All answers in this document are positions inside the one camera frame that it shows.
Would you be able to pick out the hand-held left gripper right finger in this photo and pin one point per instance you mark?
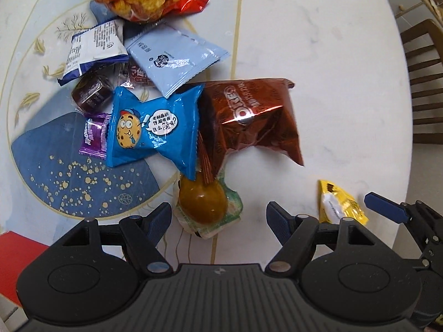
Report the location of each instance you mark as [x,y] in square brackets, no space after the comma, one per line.
[277,218]

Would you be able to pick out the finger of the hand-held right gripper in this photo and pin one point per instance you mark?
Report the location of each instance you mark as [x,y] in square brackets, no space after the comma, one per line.
[386,207]

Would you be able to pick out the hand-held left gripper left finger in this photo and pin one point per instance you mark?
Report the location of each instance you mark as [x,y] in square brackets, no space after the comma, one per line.
[161,216]

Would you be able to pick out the orange jelly cup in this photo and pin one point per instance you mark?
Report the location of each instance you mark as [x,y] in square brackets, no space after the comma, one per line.
[202,200]

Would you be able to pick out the yellow snack packet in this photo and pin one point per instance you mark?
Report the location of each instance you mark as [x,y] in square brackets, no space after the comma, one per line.
[337,204]

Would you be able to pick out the light blue snack packet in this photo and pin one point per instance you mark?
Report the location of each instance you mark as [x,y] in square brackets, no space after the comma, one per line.
[173,58]

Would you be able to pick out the white and blue snack packet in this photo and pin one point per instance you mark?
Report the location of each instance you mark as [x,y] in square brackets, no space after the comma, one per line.
[93,46]

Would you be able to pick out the blue cartoon cookie packet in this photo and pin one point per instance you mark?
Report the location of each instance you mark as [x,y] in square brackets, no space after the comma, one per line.
[155,135]

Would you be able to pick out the shiny brown cookie packet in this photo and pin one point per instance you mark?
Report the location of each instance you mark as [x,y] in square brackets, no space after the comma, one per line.
[252,124]

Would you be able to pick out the purple candy wrapper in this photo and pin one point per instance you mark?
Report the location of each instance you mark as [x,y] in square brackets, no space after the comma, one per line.
[92,135]

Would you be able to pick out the small red-brown snack packet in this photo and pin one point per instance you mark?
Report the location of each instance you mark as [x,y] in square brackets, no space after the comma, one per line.
[136,76]

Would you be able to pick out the dark brown wrapped candy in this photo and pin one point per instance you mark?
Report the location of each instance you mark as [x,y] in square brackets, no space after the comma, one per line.
[91,91]

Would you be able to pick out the red flat object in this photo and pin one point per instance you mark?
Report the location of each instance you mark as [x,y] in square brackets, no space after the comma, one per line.
[17,259]

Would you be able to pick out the brown wooden chair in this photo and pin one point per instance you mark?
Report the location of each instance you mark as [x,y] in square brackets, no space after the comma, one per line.
[415,33]

